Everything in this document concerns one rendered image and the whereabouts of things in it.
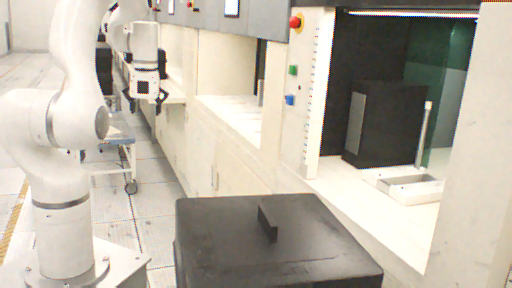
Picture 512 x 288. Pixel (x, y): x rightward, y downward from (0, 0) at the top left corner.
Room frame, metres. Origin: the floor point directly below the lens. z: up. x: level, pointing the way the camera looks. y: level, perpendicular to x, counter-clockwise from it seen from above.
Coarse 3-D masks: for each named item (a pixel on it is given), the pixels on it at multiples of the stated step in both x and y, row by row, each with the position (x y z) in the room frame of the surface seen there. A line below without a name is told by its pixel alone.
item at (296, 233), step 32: (192, 224) 0.59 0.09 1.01; (224, 224) 0.60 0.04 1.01; (256, 224) 0.61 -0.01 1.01; (288, 224) 0.61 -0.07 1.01; (320, 224) 0.62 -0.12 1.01; (192, 256) 0.50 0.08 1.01; (224, 256) 0.50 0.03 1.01; (256, 256) 0.51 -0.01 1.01; (288, 256) 0.52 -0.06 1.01; (320, 256) 0.52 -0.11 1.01; (352, 256) 0.53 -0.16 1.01
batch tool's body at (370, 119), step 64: (320, 0) 1.19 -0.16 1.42; (384, 0) 0.93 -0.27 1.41; (448, 0) 0.76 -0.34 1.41; (320, 64) 1.18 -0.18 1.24; (384, 64) 1.51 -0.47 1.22; (448, 64) 1.35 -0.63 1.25; (320, 128) 1.19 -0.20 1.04; (384, 128) 1.35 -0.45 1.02; (320, 192) 1.09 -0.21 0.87; (448, 192) 0.63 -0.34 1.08; (384, 256) 0.81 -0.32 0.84; (448, 256) 0.60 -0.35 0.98
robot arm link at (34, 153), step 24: (24, 96) 0.76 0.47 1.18; (48, 96) 0.76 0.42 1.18; (0, 120) 0.73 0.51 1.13; (24, 120) 0.73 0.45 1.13; (24, 144) 0.74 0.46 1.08; (48, 144) 0.75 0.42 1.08; (24, 168) 0.73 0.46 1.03; (48, 168) 0.75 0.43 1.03; (72, 168) 0.78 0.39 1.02; (48, 192) 0.73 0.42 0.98; (72, 192) 0.75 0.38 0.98
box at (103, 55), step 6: (96, 48) 4.24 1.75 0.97; (102, 48) 4.27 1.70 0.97; (108, 48) 4.29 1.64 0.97; (96, 54) 4.23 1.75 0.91; (102, 54) 4.26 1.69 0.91; (108, 54) 4.28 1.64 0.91; (96, 60) 4.24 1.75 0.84; (102, 60) 4.26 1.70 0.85; (108, 60) 4.28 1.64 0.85; (96, 66) 4.24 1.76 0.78; (102, 66) 4.26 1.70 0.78; (108, 66) 4.28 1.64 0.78
